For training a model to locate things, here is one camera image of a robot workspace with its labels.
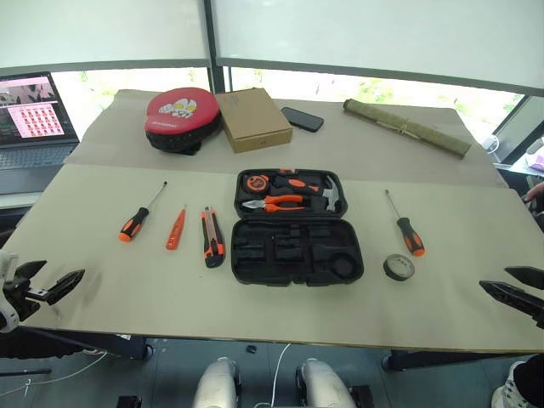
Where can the black tool case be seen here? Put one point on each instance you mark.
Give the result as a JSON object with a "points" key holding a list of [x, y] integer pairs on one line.
{"points": [[293, 251]]}

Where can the silver shaft orange black screwdriver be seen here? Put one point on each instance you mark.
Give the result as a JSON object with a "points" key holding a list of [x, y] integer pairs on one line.
{"points": [[410, 236]]}

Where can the brown cardboard box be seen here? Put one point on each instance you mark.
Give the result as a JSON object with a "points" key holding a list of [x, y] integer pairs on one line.
{"points": [[255, 123]]}

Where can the silver robot leg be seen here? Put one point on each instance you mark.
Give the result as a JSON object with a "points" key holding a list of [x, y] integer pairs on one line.
{"points": [[323, 384], [217, 382]]}

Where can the orange black claw hammer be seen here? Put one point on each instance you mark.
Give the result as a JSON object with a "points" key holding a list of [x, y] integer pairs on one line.
{"points": [[327, 193]]}

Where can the orange black utility knife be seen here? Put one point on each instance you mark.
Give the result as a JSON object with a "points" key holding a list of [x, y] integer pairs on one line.
{"points": [[212, 242]]}

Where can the black smartphone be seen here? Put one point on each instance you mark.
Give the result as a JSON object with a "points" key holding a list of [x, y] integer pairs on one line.
{"points": [[302, 119]]}

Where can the white sneaker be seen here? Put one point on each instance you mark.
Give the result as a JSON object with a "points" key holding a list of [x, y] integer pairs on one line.
{"points": [[503, 391]]}

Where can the small black floor object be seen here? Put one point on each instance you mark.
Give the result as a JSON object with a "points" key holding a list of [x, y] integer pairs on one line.
{"points": [[251, 349]]}

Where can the black electrical tape roll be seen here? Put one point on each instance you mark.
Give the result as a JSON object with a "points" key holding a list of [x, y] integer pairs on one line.
{"points": [[389, 268]]}

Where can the large brown cardboard sheet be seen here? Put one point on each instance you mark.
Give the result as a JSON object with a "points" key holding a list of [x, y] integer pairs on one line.
{"points": [[149, 289]]}

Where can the dark window frame post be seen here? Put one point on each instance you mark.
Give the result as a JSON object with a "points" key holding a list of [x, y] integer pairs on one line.
{"points": [[214, 42]]}

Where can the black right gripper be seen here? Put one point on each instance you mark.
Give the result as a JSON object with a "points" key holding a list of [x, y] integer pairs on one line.
{"points": [[538, 316]]}

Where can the black table frame leg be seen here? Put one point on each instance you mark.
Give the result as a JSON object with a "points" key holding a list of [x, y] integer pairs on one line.
{"points": [[119, 346]]}

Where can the orange voltage tester pen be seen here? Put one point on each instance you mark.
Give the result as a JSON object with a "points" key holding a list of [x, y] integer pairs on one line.
{"points": [[175, 231]]}

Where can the red round boxing pad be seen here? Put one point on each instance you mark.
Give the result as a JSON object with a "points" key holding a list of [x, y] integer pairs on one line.
{"points": [[183, 115]]}

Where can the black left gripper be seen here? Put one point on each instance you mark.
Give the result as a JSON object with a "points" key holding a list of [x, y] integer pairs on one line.
{"points": [[25, 297]]}

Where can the silver robot right leg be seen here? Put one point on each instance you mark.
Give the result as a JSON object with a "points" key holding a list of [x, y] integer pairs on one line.
{"points": [[323, 384]]}

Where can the dark shaft orange black screwdriver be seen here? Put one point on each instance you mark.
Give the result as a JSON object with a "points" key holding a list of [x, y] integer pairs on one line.
{"points": [[134, 223]]}

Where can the small white device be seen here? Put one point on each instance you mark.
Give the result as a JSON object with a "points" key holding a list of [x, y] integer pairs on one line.
{"points": [[493, 144]]}

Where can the silver robot left leg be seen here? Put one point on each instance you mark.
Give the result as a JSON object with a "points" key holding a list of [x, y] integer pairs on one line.
{"points": [[217, 382]]}

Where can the bystander in dark clothes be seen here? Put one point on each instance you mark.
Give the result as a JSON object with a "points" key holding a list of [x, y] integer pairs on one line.
{"points": [[536, 200]]}

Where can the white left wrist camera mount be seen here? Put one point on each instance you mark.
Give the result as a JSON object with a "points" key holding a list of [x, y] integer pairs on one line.
{"points": [[6, 263]]}

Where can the rolled green bamboo mat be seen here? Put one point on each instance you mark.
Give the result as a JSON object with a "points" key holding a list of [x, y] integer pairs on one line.
{"points": [[408, 127]]}

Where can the open laptop computer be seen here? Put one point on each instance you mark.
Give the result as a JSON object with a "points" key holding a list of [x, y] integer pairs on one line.
{"points": [[34, 127]]}

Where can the orange black tape measure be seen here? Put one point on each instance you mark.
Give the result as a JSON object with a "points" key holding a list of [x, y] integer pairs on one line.
{"points": [[256, 183]]}

